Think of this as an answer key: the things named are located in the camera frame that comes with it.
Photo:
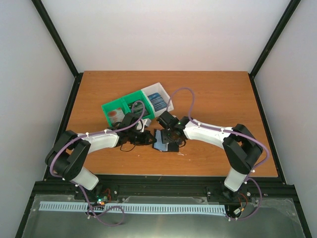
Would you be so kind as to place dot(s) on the blue card stack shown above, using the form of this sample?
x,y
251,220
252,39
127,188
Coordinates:
x,y
157,101

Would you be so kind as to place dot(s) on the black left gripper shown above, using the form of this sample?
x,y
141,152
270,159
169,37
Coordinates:
x,y
147,135

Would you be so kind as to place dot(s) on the black leather card holder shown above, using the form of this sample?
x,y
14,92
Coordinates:
x,y
164,147

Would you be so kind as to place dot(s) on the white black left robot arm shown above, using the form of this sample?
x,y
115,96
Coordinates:
x,y
67,157

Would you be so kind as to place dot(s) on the black card stack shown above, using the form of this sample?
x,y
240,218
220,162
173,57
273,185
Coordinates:
x,y
138,108

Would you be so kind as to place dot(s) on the metal base plate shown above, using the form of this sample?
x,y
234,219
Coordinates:
x,y
276,218

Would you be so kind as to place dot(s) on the white plastic bin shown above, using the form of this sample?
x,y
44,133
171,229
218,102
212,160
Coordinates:
x,y
157,87

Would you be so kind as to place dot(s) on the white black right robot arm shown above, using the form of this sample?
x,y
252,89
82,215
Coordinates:
x,y
241,148

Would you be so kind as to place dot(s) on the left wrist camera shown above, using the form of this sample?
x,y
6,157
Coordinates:
x,y
143,124

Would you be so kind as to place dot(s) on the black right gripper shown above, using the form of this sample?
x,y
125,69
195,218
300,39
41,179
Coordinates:
x,y
165,139

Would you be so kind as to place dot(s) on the black frame rail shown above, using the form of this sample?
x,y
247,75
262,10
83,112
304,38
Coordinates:
x,y
44,15

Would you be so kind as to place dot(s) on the green double plastic bin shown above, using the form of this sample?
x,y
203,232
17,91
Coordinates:
x,y
123,103

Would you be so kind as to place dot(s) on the light blue cable duct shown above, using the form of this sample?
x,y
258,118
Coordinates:
x,y
132,208

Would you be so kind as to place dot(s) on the red white card stack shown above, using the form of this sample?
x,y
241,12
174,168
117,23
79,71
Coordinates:
x,y
115,115

